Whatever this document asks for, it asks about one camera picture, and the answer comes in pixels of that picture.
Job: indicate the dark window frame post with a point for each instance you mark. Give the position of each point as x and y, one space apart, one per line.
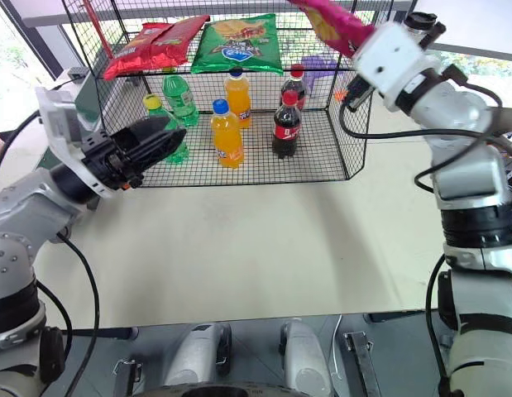
32 37

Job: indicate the red chips bag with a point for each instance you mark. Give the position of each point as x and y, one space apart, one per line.
127 58
189 29

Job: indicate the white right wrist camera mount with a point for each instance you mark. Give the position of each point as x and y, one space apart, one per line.
388 54

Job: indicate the pink chips bag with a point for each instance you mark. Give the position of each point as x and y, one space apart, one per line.
330 20

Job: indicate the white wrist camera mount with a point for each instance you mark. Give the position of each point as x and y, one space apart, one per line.
57 120
388 54

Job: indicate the green chips bag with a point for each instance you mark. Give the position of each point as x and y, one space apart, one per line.
239 45

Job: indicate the silver robot thigh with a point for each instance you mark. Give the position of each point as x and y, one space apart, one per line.
305 355
193 355

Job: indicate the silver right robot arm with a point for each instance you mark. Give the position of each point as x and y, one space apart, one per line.
466 186

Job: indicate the purple plastic basket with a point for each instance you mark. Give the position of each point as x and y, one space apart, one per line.
317 66

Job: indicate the silver robot left thigh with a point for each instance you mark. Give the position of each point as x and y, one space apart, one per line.
193 355

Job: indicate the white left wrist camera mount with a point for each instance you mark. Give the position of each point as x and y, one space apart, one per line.
57 120

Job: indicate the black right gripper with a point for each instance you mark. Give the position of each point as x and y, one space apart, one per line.
359 96

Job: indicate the cola bottle red cap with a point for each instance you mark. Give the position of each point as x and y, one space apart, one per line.
285 128
295 89

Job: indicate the green bottle with yellow cap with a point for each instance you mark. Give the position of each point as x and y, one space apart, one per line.
156 109

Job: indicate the red rod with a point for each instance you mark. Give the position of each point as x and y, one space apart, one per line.
96 29

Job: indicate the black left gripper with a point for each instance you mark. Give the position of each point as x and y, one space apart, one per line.
108 159

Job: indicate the black bracket with metal clip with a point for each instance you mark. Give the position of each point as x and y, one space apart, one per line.
127 378

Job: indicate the silver robot right thigh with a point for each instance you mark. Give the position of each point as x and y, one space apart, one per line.
305 355

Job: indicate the orange soda bottle blue cap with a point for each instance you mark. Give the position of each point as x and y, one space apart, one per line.
226 140
237 95

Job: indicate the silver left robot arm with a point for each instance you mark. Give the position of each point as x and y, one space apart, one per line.
15 215

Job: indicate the grey horizontal rail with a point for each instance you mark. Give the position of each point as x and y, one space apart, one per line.
239 8

